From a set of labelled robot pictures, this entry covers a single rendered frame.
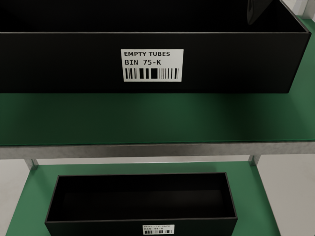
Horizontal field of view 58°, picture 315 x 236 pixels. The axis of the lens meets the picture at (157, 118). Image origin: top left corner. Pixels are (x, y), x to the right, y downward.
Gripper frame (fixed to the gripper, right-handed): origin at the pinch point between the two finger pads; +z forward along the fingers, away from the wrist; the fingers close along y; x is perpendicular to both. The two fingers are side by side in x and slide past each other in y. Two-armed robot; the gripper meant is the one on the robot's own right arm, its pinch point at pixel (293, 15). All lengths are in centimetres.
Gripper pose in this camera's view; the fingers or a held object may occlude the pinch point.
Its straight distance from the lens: 37.8
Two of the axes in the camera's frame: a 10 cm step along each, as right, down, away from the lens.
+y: -10.0, -0.1, 0.0
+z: -0.1, 3.6, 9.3
